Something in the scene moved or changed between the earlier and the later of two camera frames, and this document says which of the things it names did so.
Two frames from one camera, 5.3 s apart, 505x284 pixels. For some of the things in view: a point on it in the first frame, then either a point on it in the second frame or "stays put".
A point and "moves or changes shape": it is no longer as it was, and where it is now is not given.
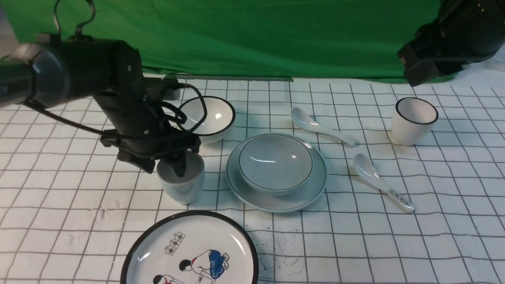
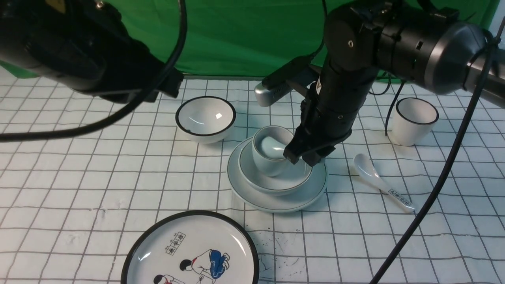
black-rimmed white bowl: (220, 116) stays put
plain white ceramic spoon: (305, 120) moves or changes shape
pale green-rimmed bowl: (275, 164) stays put
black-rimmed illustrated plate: (196, 247) stays put
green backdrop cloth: (337, 39) stays put
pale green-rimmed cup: (187, 189) to (268, 143)
